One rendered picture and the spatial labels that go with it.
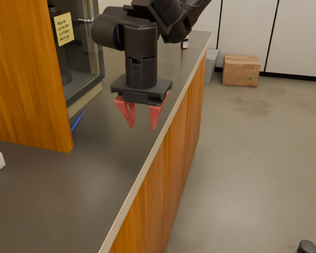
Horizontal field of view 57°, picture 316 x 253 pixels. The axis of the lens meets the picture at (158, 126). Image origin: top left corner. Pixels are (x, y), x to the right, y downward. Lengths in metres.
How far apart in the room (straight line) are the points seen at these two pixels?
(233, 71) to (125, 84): 3.06
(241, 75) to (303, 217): 1.99
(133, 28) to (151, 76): 0.09
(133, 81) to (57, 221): 0.32
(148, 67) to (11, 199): 0.42
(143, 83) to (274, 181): 1.82
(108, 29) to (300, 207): 1.81
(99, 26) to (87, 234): 0.38
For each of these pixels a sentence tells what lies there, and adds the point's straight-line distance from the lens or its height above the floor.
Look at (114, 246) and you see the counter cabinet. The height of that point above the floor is 0.80.
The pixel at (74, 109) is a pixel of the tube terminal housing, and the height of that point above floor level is 0.96.
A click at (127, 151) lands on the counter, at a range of 0.78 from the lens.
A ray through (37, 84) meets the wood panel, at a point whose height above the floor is 1.13.
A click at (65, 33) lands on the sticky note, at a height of 1.20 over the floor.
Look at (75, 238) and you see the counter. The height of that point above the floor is 0.94.
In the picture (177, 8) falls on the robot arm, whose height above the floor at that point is 1.31.
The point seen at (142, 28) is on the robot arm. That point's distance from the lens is 0.49.
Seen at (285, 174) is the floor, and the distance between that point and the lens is 2.33.
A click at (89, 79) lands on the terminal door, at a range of 1.01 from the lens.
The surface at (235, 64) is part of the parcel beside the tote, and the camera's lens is 3.53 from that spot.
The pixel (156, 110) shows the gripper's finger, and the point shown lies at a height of 1.16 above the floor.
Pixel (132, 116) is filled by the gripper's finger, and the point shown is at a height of 1.11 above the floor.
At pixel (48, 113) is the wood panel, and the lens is 0.77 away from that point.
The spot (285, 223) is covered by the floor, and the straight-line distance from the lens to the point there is 1.98.
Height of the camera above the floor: 1.40
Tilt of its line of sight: 31 degrees down
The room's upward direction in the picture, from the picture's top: straight up
